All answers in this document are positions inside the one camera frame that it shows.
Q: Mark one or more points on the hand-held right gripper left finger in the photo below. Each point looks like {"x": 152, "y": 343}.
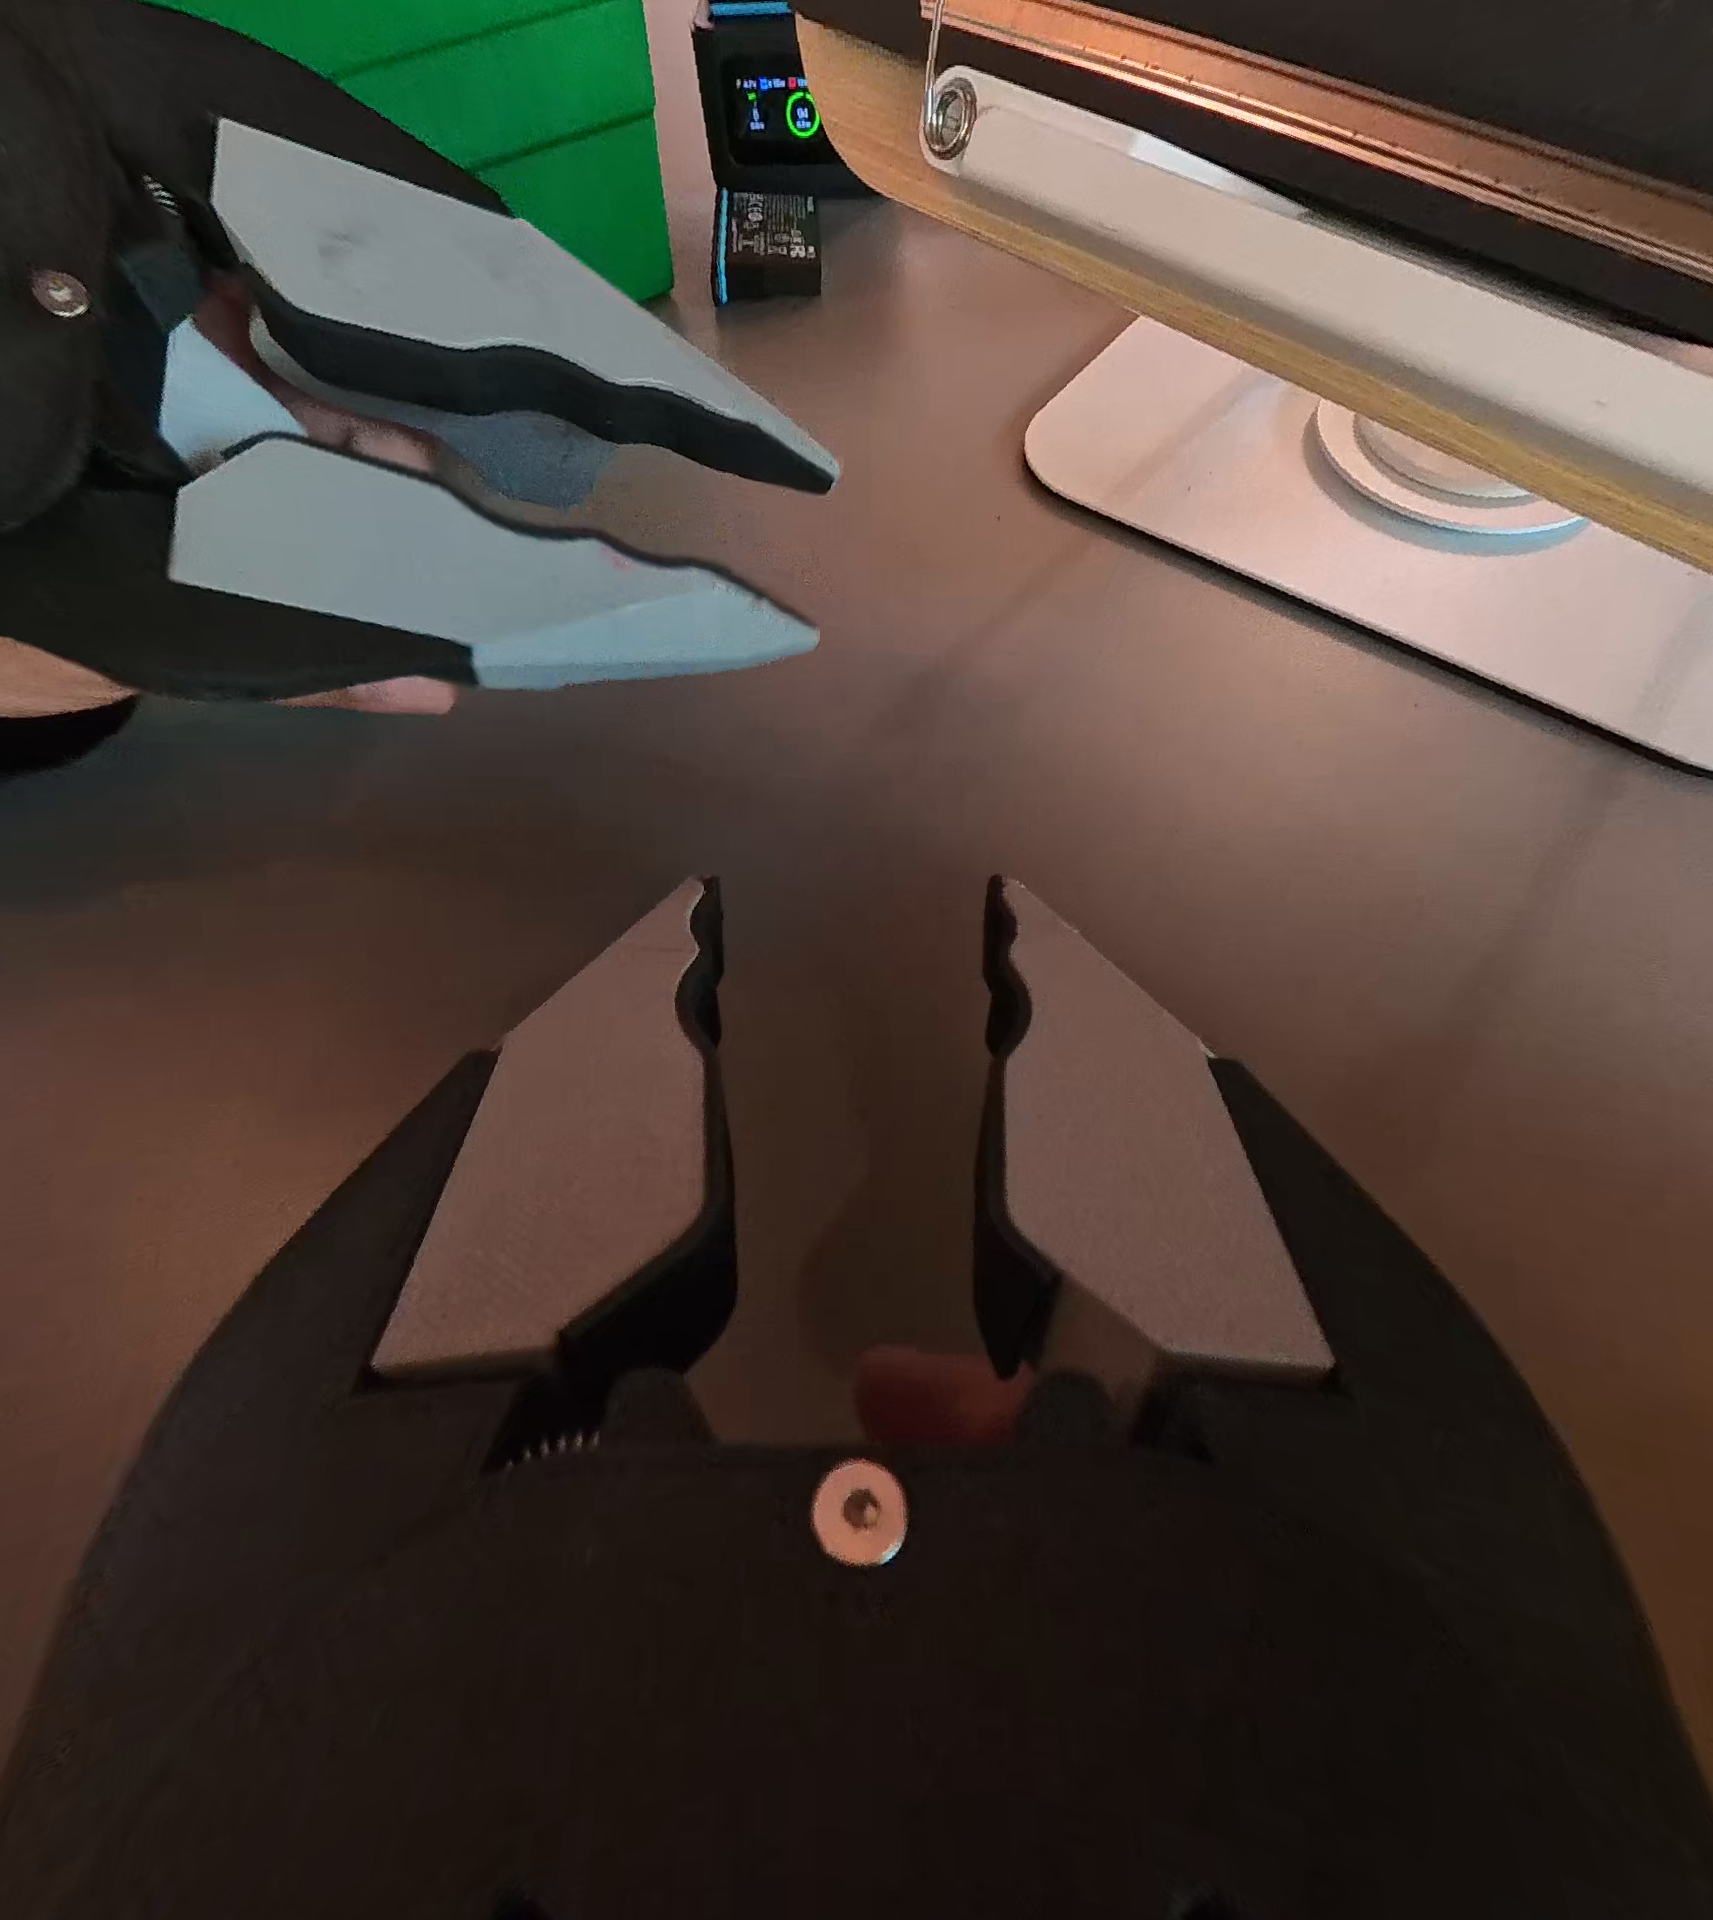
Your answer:
{"x": 571, "y": 1171}

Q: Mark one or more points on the black charger with display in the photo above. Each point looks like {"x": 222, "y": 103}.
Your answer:
{"x": 773, "y": 113}

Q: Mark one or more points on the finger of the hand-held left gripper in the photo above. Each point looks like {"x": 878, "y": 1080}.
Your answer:
{"x": 420, "y": 284}
{"x": 377, "y": 555}

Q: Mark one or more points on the black battery blue edge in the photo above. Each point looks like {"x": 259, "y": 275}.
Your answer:
{"x": 773, "y": 248}

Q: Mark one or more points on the wooden book stand white base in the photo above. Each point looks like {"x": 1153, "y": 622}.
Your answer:
{"x": 1322, "y": 284}

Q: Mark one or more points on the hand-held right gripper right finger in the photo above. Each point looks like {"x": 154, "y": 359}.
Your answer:
{"x": 1142, "y": 1185}

